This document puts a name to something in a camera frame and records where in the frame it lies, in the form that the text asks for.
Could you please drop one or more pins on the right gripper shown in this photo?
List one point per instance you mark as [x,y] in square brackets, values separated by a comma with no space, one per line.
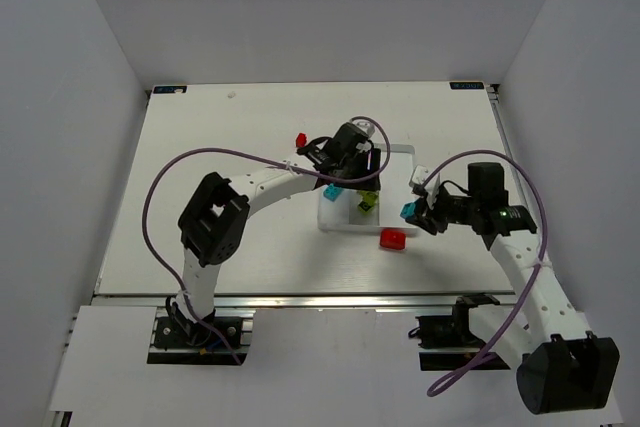
[430,215]

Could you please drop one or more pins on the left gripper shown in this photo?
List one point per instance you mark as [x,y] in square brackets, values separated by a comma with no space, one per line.
[364,175]

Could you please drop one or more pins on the small blue lego brick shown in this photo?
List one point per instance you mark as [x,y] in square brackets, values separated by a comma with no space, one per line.
[408,211]

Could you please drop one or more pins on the blue long lego brick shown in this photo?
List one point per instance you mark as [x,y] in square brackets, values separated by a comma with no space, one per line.
[332,192]

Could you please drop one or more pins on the green lego brick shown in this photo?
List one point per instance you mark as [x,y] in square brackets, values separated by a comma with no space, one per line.
[365,208]
[369,197]

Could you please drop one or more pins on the large red lego brick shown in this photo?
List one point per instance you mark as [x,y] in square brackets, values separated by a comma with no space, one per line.
[392,239]

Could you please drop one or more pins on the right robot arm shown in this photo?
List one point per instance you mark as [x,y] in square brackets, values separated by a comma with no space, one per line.
[560,364]

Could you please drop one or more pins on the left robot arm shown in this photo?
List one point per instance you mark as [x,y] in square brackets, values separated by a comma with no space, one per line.
[213,222]

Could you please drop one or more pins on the white divided tray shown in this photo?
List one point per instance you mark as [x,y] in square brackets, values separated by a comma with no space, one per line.
[342,214]

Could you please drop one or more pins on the small red lego brick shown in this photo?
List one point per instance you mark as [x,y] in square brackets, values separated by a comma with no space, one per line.
[301,140]

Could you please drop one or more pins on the right blue corner label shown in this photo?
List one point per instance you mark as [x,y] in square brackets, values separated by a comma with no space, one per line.
[466,85]

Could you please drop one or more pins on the blue corner label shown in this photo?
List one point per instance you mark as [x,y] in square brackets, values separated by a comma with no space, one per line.
[169,89]
[466,85]

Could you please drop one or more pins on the left blue corner label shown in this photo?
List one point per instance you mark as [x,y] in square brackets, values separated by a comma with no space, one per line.
[169,89]

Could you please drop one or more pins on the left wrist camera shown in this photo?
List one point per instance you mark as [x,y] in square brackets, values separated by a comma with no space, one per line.
[365,130]

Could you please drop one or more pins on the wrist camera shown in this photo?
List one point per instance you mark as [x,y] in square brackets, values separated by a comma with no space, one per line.
[365,130]
[418,184]

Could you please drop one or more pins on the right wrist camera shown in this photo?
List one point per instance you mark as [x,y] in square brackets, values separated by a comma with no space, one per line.
[418,184]

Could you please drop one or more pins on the right side rail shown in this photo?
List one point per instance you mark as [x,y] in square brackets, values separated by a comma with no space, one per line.
[494,100]

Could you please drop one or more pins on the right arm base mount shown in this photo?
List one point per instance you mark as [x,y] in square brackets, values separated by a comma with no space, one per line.
[442,332]

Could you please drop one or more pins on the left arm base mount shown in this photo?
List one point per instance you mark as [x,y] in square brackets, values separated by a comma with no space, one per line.
[170,345]

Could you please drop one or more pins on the aluminium front rail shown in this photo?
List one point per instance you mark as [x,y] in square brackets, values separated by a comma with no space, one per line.
[292,301]

